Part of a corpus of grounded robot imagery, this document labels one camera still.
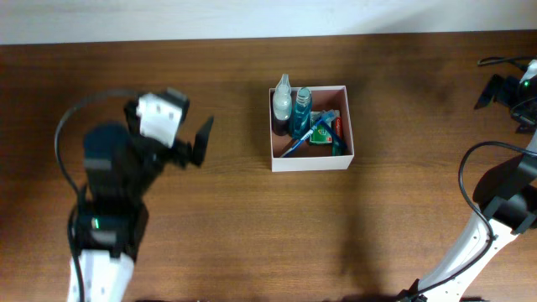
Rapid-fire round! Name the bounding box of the blue disposable razor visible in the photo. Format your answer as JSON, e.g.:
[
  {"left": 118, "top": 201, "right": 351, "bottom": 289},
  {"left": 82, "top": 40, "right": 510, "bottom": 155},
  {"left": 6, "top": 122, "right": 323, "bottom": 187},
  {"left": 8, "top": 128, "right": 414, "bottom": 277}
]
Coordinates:
[{"left": 317, "top": 111, "right": 347, "bottom": 149}]

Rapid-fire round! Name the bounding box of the clear foam soap pump bottle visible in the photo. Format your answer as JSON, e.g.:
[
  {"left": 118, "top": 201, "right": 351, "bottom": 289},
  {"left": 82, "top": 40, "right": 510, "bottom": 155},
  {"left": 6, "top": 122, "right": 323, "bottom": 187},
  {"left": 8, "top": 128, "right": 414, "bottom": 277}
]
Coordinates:
[{"left": 272, "top": 74, "right": 292, "bottom": 136}]

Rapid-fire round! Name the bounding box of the green soap bar pack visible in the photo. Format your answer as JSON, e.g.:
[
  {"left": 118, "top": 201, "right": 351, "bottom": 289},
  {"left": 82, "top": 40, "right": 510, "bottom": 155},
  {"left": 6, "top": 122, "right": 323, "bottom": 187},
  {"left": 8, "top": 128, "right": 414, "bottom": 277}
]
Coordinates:
[{"left": 309, "top": 112, "right": 333, "bottom": 145}]

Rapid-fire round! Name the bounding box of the blue and white toothbrush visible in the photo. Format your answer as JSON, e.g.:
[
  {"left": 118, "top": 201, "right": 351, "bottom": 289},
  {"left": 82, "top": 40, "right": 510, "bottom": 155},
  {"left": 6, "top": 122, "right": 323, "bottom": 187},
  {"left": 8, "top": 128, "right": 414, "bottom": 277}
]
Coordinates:
[{"left": 281, "top": 110, "right": 336, "bottom": 158}]

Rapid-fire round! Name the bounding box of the red and green toothpaste tube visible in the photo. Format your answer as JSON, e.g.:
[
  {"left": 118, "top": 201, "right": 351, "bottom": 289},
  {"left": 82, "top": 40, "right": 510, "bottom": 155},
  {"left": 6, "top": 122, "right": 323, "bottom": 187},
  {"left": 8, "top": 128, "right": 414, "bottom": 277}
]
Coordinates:
[{"left": 331, "top": 110, "right": 345, "bottom": 156}]

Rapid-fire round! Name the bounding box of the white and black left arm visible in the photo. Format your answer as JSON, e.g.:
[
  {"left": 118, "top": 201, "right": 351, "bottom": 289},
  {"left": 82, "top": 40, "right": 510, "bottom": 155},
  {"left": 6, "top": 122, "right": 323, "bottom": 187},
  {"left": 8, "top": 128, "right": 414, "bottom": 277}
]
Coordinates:
[{"left": 55, "top": 88, "right": 214, "bottom": 301}]

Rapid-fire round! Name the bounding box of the white open cardboard box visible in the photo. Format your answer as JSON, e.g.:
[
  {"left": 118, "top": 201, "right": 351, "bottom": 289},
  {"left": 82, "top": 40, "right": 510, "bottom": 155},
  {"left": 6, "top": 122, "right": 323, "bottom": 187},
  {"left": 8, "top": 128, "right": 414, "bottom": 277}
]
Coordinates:
[{"left": 268, "top": 86, "right": 355, "bottom": 172}]

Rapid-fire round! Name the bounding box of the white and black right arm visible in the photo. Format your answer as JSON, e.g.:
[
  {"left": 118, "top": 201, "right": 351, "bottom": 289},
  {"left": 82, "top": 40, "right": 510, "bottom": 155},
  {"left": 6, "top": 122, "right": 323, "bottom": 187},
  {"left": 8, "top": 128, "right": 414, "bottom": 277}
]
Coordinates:
[{"left": 397, "top": 56, "right": 536, "bottom": 301}]

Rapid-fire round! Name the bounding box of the teal mouthwash bottle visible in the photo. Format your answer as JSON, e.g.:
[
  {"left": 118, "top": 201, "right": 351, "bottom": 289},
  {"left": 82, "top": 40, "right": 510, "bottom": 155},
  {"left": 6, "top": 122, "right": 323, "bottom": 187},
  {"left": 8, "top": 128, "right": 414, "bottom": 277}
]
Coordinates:
[{"left": 289, "top": 87, "right": 313, "bottom": 139}]

